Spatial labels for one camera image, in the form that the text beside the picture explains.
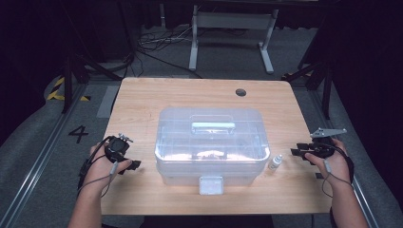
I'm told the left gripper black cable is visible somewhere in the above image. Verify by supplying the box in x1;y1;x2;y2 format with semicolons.
78;135;112;188

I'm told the clear plastic storage box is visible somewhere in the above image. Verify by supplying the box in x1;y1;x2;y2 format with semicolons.
154;106;272;196

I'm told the yellow and black floor tape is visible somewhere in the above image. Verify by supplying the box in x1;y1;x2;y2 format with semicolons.
46;76;92;103

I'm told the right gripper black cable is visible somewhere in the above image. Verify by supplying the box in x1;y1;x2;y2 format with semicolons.
327;142;355;185

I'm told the person's left hand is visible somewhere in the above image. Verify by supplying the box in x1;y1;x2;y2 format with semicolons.
83;142;133;192

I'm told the right gripper grey lanyard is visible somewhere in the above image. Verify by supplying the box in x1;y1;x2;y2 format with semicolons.
320;158;354;200

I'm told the bundle of floor cables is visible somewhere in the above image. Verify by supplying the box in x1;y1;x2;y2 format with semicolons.
135;24;203;80

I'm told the small white bottle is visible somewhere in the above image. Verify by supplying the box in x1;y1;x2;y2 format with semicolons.
267;154;284;172

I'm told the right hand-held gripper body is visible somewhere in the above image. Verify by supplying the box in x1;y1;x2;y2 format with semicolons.
307;127;348;160

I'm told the person's right hand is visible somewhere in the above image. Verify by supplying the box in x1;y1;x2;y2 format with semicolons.
304;138;352;185

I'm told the grey metal desk frame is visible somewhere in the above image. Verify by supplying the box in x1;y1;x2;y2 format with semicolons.
188;4;280;76

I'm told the gripper grey lanyard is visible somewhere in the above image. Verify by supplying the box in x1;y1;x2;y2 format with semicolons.
77;161;120;200
320;158;354;200

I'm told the left gripper grey lanyard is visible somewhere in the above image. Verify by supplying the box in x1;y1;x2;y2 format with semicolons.
77;161;120;200

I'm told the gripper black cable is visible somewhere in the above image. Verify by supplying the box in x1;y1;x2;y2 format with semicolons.
78;135;112;188
327;142;355;185

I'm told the black tripod stand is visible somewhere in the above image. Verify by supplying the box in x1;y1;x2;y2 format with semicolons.
61;0;124;115
280;58;335;122

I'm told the metal floor rail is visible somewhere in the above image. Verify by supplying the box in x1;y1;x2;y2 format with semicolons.
0;83;88;228
307;88;382;228

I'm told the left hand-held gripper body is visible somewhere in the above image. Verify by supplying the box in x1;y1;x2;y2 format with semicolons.
104;132;134;164

